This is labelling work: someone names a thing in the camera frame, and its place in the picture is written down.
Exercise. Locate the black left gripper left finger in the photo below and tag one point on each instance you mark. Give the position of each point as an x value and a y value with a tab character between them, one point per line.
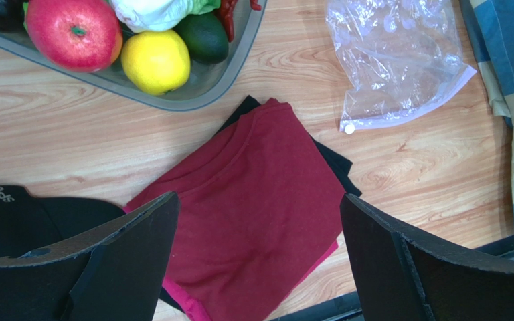
112	272

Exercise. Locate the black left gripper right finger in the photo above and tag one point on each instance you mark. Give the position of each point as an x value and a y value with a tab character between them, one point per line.
402	272

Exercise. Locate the clear zip top bag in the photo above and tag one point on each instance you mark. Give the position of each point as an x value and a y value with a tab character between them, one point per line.
403	59

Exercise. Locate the red toy lobster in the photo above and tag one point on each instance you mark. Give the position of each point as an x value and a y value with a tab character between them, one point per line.
226	14

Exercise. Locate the pink folded cloth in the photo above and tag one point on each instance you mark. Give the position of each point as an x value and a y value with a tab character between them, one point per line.
239	262

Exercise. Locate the black cap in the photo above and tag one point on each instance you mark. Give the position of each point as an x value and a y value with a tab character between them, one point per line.
28	222

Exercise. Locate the black folded cloth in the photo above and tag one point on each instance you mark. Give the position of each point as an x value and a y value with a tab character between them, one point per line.
339	165

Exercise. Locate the dark red folded cloth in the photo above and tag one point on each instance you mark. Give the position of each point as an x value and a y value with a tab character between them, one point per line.
265	158

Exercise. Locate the yellow lemon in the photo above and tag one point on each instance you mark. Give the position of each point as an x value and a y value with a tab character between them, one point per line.
156	62

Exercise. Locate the dark green avocado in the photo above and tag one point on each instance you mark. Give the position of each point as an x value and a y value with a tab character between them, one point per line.
205	38

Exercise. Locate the white green cabbage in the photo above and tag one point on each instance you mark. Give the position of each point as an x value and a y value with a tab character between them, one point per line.
159	15

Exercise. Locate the dark eggplant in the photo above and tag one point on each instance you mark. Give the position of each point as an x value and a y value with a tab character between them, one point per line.
11	16

